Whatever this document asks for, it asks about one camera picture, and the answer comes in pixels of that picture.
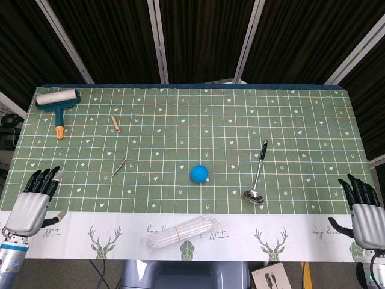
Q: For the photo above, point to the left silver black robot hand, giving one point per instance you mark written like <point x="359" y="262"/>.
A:
<point x="27" y="210"/>

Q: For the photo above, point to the teal lint roller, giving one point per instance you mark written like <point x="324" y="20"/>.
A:
<point x="57" y="97"/>

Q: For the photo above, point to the short wooden pencil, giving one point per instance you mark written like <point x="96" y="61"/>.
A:
<point x="115" y="124"/>

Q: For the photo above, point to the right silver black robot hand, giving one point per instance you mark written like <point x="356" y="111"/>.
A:
<point x="368" y="222"/>

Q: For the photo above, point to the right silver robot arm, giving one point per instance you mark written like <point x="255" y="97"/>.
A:
<point x="373" y="268"/>

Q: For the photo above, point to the green grid tablecloth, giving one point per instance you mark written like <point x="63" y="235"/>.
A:
<point x="192" y="126"/>

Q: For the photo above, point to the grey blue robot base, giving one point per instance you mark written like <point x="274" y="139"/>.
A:
<point x="183" y="275"/>

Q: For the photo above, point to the bundle of clear straws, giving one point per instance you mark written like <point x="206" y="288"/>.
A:
<point x="180" y="231"/>

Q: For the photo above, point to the yellow rubber band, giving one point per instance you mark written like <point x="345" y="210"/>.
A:
<point x="178" y="233"/>

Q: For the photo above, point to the blue ball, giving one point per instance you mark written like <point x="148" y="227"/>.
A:
<point x="199" y="174"/>

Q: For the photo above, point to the white partition frame post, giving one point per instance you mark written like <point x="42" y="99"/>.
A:
<point x="64" y="42"/>
<point x="158" y="42"/>
<point x="248" y="42"/>
<point x="358" y="51"/>

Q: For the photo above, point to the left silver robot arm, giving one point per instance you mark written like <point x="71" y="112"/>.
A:
<point x="12" y="256"/>

